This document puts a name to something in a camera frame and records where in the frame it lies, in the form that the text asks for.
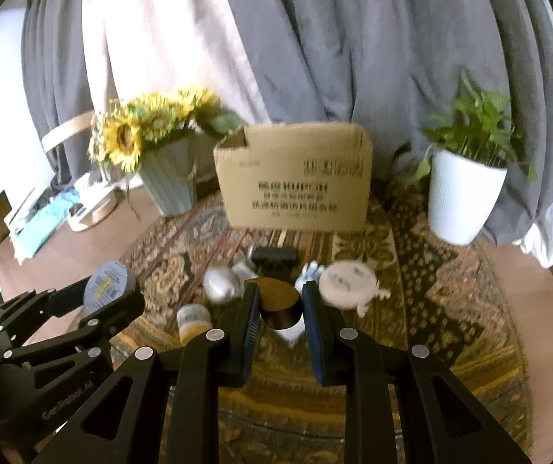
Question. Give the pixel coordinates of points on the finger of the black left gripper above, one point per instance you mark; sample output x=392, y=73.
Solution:
x=22, y=316
x=55, y=366

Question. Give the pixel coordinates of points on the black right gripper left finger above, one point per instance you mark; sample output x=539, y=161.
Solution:
x=163, y=406

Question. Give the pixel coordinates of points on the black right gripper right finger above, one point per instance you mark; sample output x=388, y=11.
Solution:
x=400, y=402

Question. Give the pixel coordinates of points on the round tin with label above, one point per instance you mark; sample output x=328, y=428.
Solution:
x=108, y=283

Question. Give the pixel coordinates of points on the white jar yellow lid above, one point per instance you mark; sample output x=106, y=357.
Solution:
x=192, y=320

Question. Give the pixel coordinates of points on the silver egg-shaped object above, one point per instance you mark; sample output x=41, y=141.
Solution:
x=221, y=285

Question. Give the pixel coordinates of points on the white jar with gold lid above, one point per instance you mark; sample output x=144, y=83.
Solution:
x=281, y=309

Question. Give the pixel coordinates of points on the white round turtle-shaped box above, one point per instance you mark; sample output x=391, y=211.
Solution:
x=351, y=285

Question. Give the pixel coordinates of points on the patterned round rug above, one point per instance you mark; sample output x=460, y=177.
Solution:
x=445, y=298

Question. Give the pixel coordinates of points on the black rectangular object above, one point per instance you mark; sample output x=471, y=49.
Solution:
x=274, y=260

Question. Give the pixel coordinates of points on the sunflower bouquet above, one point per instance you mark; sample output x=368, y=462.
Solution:
x=122, y=134

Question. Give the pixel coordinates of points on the grey ribbed vase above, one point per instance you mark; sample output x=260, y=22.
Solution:
x=167, y=172

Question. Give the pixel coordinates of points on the small white blue figurine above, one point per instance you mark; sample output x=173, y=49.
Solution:
x=311, y=271

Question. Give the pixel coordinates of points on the white plant pot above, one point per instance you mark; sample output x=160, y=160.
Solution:
x=463, y=193

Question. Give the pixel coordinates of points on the cardboard box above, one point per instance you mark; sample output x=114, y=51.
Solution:
x=312, y=177

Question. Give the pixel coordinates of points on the green potted plant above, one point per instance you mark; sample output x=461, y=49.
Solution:
x=479, y=129

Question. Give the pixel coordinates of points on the white sheer curtain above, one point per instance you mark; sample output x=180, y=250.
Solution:
x=133, y=47

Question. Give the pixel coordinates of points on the grey curtain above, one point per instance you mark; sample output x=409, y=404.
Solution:
x=385, y=64

